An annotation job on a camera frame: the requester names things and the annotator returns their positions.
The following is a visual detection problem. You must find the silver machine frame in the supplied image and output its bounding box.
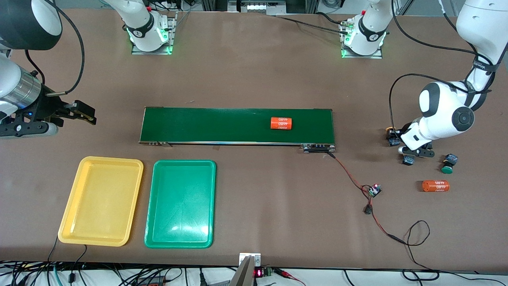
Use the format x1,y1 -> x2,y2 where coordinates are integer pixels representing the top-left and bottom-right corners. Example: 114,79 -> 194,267
228,0 -> 286,13

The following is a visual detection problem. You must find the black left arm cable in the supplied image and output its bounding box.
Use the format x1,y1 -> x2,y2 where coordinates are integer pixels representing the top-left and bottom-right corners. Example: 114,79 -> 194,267
389,0 -> 500,131

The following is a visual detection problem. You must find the yellow plastic tray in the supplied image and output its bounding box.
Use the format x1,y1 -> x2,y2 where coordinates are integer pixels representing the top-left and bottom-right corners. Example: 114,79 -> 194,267
58,156 -> 144,247

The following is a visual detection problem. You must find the thin black power cable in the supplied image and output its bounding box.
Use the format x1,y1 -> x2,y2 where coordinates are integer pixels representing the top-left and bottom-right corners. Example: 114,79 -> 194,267
403,220 -> 440,278

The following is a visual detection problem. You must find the silver metal bracket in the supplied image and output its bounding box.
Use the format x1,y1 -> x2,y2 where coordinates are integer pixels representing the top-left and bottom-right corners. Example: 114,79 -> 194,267
239,252 -> 262,267

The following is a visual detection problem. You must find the black cable bundle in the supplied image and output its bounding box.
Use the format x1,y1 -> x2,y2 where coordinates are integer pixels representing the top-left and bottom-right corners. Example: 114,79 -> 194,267
274,11 -> 352,34

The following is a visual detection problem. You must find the black cable with plug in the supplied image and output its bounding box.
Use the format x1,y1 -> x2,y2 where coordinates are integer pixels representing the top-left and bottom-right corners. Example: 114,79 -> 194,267
69,244 -> 88,282

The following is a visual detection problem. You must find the orange 4680 cylinder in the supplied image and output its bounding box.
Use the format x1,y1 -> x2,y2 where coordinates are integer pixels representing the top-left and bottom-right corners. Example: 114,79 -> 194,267
270,117 -> 293,130
421,180 -> 450,193

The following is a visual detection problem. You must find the red clip lead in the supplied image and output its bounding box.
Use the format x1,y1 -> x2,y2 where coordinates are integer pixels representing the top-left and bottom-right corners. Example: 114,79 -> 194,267
274,269 -> 306,286

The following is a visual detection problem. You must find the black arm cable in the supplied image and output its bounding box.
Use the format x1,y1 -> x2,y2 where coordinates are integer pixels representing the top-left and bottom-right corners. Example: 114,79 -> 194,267
24,0 -> 86,97
389,0 -> 500,131

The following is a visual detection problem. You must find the yellow mushroom push button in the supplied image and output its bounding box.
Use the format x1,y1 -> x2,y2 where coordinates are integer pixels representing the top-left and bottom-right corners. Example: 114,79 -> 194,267
386,126 -> 401,147

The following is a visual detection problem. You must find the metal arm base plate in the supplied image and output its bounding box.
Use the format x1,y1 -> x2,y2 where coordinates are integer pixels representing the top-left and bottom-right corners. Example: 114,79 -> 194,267
131,11 -> 177,55
341,20 -> 383,59

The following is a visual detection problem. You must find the green plastic tray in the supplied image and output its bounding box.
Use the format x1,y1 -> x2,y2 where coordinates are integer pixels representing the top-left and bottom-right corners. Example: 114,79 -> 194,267
144,160 -> 217,249

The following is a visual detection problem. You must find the green belt conveyor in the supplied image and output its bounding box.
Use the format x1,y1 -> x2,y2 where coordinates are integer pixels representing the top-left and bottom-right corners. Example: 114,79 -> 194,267
138,106 -> 338,154

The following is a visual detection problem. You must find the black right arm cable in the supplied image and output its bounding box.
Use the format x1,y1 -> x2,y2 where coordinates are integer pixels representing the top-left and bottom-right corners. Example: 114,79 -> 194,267
24,0 -> 86,97

